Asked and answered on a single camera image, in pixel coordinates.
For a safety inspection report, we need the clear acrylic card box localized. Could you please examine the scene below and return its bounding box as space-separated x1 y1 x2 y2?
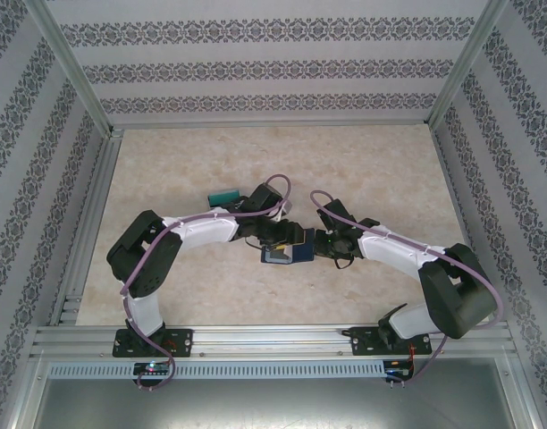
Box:
207 188 246 214

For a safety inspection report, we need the slotted grey cable duct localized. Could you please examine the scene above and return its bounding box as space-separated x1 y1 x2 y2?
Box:
47 359 386 381

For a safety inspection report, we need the aluminium frame post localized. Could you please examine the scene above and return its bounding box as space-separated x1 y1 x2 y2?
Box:
427 0 511 130
31 0 116 133

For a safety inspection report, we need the teal plastic card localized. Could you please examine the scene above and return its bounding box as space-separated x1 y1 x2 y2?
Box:
209 190 242 207

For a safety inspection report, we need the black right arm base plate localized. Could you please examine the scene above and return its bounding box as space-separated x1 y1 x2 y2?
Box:
348 325 433 358

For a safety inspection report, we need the aluminium mounting rail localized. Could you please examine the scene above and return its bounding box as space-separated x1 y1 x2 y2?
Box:
31 324 511 358

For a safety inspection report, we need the aluminium side rail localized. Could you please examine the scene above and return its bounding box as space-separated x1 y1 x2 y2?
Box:
49 128 122 327
433 127 511 325

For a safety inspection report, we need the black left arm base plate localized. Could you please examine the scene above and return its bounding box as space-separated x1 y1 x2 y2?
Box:
114 328 195 358

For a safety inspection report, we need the navy blue card holder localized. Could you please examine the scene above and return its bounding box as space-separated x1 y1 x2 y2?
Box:
260 227 314 265

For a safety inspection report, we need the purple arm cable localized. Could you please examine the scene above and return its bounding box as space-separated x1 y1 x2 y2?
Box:
309 189 506 388
121 172 295 392

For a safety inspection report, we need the grey metal shelf panel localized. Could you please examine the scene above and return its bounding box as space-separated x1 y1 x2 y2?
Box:
31 377 532 429

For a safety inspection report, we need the aluminium frame crossbar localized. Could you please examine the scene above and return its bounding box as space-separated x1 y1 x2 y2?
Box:
107 116 435 131

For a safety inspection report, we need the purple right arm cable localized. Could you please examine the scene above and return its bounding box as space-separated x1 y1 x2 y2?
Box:
309 189 506 388

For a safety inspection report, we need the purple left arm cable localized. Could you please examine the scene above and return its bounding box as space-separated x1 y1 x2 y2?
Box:
121 172 295 392

